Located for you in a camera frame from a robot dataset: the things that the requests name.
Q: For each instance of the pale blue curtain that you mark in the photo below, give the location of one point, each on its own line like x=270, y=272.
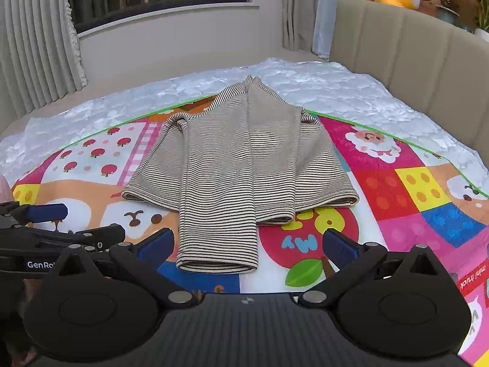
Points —
x=330, y=11

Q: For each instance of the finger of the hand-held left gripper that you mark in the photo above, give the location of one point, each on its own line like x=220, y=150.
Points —
x=49, y=213
x=103, y=233

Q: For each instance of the colourful cartoon play mat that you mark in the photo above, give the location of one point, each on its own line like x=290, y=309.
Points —
x=382, y=153

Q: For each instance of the striped beige shirt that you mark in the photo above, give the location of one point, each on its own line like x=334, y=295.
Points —
x=244, y=168

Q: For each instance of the green potted plant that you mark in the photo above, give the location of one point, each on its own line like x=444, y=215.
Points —
x=483, y=15

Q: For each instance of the pink cloth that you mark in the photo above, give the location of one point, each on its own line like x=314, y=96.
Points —
x=3, y=189

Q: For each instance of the beige padded headboard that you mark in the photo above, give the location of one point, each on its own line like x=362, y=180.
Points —
x=420, y=65

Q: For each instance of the white quilted mattress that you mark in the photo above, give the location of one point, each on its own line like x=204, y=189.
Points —
x=324, y=80

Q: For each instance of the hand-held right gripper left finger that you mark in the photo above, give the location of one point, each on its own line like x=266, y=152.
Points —
x=154, y=245

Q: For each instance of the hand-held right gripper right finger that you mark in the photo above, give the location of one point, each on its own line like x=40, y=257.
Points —
x=340, y=246

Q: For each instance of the grey pleated curtain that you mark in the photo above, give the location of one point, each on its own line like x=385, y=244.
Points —
x=34, y=38

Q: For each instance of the beige curtain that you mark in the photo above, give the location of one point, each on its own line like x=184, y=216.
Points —
x=300, y=7

